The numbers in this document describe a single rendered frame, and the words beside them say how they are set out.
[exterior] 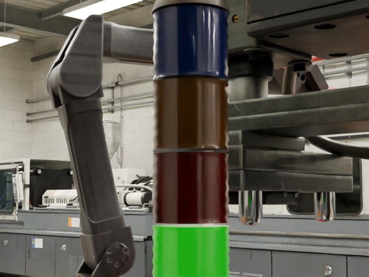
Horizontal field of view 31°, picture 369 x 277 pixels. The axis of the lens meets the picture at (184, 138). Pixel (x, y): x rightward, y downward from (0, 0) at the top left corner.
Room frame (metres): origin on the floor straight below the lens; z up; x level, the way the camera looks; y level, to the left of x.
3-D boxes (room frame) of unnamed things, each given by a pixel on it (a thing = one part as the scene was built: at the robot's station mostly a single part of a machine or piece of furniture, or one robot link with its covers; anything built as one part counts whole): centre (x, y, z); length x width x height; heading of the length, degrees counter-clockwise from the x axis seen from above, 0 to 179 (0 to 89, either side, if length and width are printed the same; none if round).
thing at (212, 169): (0.33, 0.00, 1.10); 0.04 x 0.04 x 0.03
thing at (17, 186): (9.27, 2.27, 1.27); 0.23 x 0.18 x 0.38; 135
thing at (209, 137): (0.33, 0.00, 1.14); 0.04 x 0.04 x 0.03
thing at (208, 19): (0.33, 0.00, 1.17); 0.04 x 0.04 x 0.03
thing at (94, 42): (1.04, 0.06, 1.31); 0.30 x 0.09 x 0.12; 114
